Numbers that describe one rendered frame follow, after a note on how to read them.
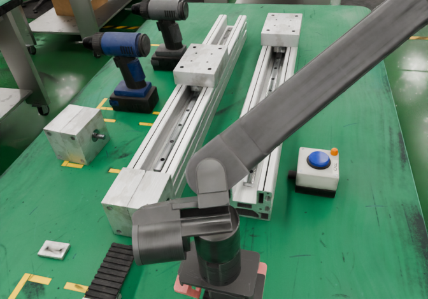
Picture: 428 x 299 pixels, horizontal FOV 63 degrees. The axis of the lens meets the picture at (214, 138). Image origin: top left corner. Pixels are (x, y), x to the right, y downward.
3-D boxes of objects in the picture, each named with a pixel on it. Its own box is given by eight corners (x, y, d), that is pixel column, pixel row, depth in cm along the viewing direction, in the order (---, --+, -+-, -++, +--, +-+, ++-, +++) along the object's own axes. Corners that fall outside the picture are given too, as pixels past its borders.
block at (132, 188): (174, 245, 65) (166, 213, 59) (114, 234, 68) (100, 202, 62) (188, 207, 72) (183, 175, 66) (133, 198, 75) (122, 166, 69)
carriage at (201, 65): (215, 96, 92) (214, 73, 88) (176, 93, 94) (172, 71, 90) (228, 66, 104) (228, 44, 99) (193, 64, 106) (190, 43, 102)
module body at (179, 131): (177, 205, 72) (171, 177, 67) (133, 198, 75) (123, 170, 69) (246, 37, 131) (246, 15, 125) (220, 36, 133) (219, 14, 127)
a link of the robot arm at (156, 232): (224, 155, 39) (221, 155, 48) (119, 167, 38) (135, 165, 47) (236, 265, 38) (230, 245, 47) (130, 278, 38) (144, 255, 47)
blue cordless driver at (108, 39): (155, 115, 97) (139, 41, 83) (90, 109, 101) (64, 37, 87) (164, 99, 103) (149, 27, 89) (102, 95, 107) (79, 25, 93)
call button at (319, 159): (328, 171, 70) (329, 164, 68) (307, 169, 71) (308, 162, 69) (328, 158, 73) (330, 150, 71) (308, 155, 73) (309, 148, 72)
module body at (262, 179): (270, 220, 68) (271, 192, 63) (220, 212, 70) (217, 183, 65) (299, 40, 126) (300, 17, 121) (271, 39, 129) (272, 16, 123)
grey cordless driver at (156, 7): (190, 72, 114) (181, 4, 100) (133, 69, 118) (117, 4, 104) (195, 61, 119) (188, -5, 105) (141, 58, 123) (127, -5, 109)
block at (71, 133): (97, 167, 83) (85, 136, 77) (57, 159, 86) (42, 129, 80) (118, 140, 90) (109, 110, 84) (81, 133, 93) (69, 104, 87)
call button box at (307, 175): (334, 199, 71) (339, 177, 67) (286, 191, 73) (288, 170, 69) (334, 171, 77) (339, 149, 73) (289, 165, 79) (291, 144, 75)
